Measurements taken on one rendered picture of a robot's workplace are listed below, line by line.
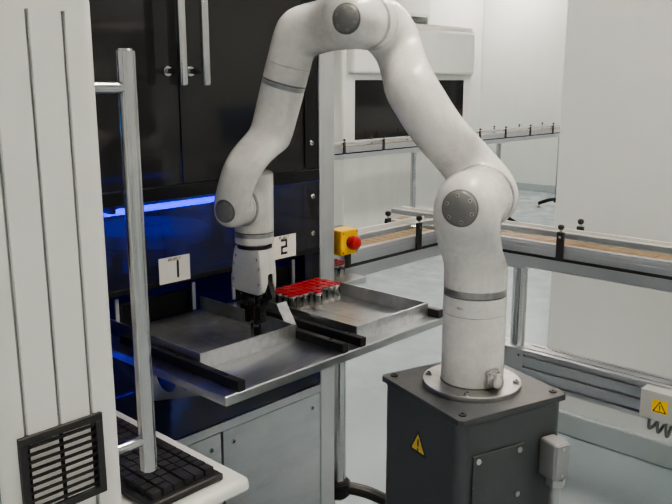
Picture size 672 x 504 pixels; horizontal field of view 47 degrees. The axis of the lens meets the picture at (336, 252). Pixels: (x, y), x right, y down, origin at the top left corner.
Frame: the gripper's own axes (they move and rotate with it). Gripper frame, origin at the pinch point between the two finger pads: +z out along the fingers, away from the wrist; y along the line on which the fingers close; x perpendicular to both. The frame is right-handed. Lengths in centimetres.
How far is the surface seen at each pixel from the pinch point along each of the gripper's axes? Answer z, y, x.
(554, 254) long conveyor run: 4, 11, 116
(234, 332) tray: 5.8, -6.3, -0.9
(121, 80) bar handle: -50, 34, -51
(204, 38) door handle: -59, -14, -1
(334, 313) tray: 5.7, 0.1, 25.4
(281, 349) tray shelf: 5.8, 9.4, -1.0
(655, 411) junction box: 45, 48, 113
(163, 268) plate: -8.6, -19.1, -10.5
